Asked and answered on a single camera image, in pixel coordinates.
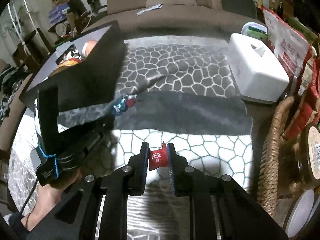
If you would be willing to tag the brown sofa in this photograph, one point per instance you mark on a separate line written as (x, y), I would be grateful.
(207, 17)

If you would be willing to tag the black storage box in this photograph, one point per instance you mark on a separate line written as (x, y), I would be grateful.
(90, 82)

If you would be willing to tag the red sachet packet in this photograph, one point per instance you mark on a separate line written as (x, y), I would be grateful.
(158, 158)

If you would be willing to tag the dark green cushion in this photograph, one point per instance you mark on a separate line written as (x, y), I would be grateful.
(242, 7)

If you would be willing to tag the grey patterned table cloth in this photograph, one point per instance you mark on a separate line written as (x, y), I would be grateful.
(186, 96)

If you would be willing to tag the paper on sofa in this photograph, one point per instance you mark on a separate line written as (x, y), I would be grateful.
(154, 7)

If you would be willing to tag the red white snack bag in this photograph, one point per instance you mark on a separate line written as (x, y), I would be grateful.
(289, 46)

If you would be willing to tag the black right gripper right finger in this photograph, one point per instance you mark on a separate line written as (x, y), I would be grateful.
(219, 208)

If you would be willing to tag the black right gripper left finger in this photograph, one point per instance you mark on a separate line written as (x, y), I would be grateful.
(97, 201)

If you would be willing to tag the person left hand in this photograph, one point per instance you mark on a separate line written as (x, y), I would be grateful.
(48, 197)

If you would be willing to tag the blue candy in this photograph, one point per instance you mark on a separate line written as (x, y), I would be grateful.
(120, 106)

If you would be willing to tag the wicker basket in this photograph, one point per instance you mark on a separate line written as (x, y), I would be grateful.
(269, 164)

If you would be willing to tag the white tissue box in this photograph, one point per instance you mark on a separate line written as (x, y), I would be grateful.
(258, 75)

